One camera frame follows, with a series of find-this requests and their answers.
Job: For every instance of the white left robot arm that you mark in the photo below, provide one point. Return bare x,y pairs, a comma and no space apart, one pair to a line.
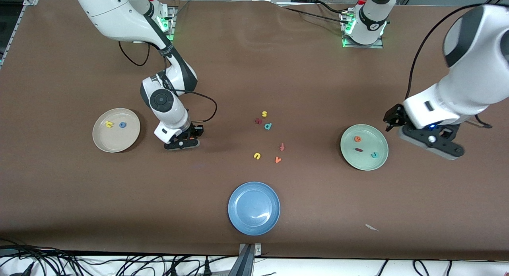
469,85

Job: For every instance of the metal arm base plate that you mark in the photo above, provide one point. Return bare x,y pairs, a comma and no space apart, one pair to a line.
370,46
167,40

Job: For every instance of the beige plate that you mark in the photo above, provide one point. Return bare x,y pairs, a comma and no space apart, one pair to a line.
115,140

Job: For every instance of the teal letter p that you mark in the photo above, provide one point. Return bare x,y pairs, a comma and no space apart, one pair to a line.
268,126

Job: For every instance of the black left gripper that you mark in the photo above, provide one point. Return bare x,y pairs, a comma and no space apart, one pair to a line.
394,116

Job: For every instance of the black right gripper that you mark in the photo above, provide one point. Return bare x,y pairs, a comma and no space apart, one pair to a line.
196,130

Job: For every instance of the metal table edge bracket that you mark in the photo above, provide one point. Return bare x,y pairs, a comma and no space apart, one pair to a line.
248,260

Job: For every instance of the blue plate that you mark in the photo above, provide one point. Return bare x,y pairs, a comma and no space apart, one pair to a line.
254,208

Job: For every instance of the green plate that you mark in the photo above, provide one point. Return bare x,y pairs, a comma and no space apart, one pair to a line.
364,162

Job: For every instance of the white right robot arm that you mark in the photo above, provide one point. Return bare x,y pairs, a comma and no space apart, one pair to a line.
171,113

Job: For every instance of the small white paper scrap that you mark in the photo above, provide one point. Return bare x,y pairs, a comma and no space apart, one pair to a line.
372,227

